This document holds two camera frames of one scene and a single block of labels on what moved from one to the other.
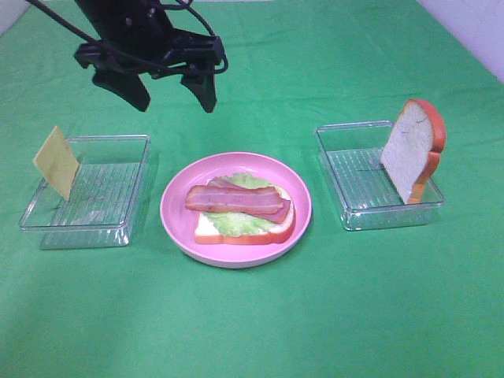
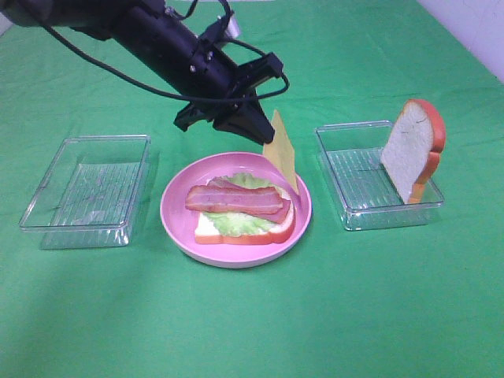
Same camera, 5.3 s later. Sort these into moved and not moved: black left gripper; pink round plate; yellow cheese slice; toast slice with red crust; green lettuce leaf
Moved: black left gripper; yellow cheese slice
Not moved: toast slice with red crust; green lettuce leaf; pink round plate
